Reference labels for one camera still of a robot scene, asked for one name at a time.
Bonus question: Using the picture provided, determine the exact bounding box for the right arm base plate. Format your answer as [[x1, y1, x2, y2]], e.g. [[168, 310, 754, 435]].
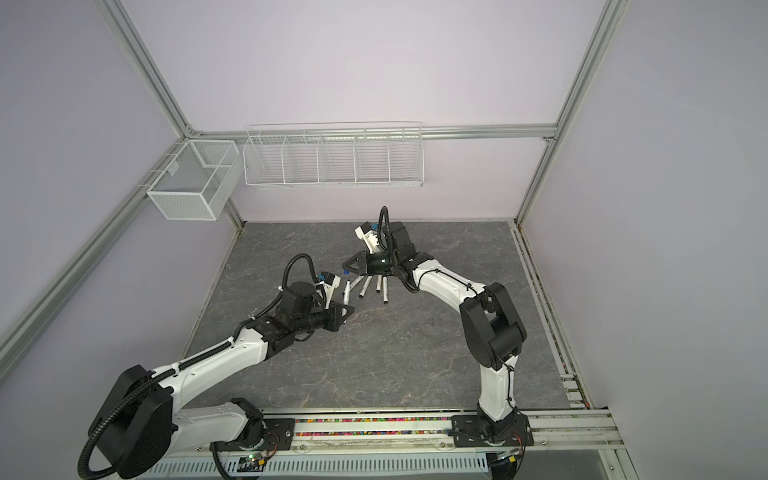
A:
[[448, 412, 534, 448]]

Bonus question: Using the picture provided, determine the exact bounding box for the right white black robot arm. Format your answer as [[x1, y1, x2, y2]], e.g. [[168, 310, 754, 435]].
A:
[[343, 220, 529, 442]]

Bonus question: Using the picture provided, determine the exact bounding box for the white wire long basket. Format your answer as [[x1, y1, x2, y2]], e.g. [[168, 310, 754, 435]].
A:
[[243, 134, 425, 188]]

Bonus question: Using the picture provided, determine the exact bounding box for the white mesh square basket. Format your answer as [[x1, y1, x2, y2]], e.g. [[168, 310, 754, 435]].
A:
[[147, 140, 243, 221]]

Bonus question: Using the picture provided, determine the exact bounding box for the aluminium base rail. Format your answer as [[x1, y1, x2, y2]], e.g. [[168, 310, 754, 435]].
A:
[[119, 407, 628, 460]]

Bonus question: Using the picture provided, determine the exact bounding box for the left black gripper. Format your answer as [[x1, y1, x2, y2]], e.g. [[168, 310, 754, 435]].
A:
[[294, 300, 353, 335]]

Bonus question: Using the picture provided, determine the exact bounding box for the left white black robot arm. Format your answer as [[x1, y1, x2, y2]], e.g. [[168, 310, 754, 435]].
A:
[[77, 282, 355, 479]]

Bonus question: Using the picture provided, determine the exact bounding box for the blue capped whiteboard marker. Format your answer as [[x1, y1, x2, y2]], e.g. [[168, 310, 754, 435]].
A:
[[343, 280, 351, 306]]

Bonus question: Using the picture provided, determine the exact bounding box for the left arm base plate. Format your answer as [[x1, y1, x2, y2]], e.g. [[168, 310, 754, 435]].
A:
[[215, 417, 296, 453]]

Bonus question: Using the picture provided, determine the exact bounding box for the aluminium frame profile back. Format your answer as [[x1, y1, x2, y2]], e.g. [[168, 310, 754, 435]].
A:
[[192, 122, 558, 141]]

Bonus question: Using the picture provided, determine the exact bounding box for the black corrugated left cable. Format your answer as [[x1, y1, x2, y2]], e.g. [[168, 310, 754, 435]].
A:
[[76, 338, 235, 480]]

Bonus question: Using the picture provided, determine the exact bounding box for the aluminium frame profile right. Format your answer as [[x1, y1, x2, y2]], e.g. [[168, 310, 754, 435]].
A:
[[515, 0, 629, 226]]

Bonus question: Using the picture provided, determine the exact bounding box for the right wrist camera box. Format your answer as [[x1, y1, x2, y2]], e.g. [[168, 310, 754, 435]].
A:
[[355, 222, 385, 254]]

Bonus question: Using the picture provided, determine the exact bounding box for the white vented cable duct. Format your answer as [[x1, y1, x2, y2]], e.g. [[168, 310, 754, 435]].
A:
[[140, 452, 490, 479]]

